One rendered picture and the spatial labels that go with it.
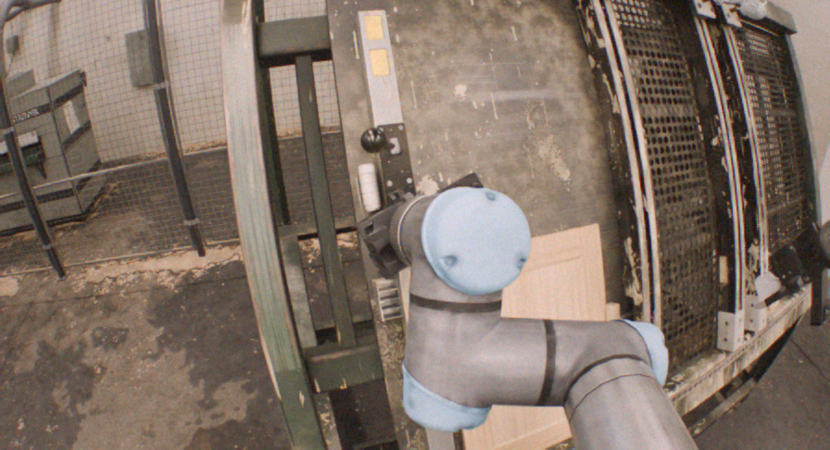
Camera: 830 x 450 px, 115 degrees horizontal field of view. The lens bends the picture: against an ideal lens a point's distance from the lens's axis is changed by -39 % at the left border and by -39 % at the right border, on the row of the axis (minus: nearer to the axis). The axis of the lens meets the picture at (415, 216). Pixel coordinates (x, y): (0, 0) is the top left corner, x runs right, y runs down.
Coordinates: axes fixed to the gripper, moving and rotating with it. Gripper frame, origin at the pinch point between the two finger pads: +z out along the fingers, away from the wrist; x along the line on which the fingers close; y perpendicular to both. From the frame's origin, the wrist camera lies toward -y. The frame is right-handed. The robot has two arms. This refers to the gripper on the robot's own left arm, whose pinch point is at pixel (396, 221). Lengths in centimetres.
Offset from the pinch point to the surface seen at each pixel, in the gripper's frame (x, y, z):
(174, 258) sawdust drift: -29, 114, 263
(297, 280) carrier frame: 12, 24, 95
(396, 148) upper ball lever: -9.7, -7.0, 6.2
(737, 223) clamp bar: 51, -87, 6
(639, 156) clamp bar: 15, -55, 6
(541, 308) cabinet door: 31.3, -19.2, 10.6
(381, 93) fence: -19.5, -10.0, 8.3
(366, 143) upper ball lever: -12.0, -0.9, -3.0
